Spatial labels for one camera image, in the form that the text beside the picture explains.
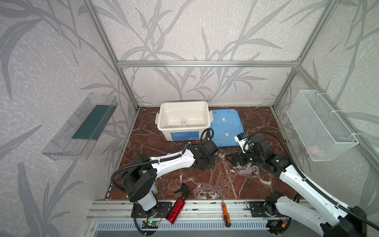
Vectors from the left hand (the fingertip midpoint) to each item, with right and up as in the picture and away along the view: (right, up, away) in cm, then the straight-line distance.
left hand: (213, 160), depth 83 cm
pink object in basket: (+49, +8, -11) cm, 51 cm away
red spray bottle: (-19, -20, -11) cm, 29 cm away
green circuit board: (-32, -27, -12) cm, 44 cm away
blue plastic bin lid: (+12, +20, +25) cm, 34 cm away
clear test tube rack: (+19, -6, +2) cm, 20 cm away
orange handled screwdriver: (+5, -23, -14) cm, 28 cm away
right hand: (+9, +8, -5) cm, 13 cm away
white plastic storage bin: (-9, +26, +24) cm, 37 cm away
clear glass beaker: (-19, +21, +19) cm, 34 cm away
